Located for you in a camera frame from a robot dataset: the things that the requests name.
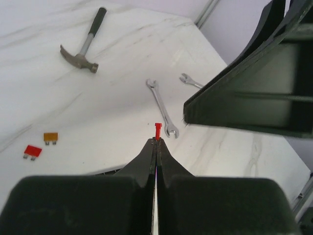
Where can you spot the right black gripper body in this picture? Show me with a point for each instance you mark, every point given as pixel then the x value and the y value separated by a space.
pixel 268 88

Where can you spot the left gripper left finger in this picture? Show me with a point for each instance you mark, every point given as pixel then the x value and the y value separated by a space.
pixel 115 204

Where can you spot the large chrome open-end wrench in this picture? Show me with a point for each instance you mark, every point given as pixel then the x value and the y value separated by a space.
pixel 186 79

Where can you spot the red blade fuse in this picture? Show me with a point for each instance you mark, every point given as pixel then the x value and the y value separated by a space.
pixel 32 152
pixel 158 127

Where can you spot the small chrome open-end wrench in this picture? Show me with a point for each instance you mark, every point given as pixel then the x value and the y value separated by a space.
pixel 169 128

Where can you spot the orange blade fuse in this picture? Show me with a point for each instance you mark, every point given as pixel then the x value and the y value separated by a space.
pixel 50 137

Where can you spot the claw hammer black handle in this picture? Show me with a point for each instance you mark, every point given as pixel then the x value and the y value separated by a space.
pixel 79 60

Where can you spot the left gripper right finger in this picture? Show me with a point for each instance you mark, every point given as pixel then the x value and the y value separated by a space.
pixel 191 205

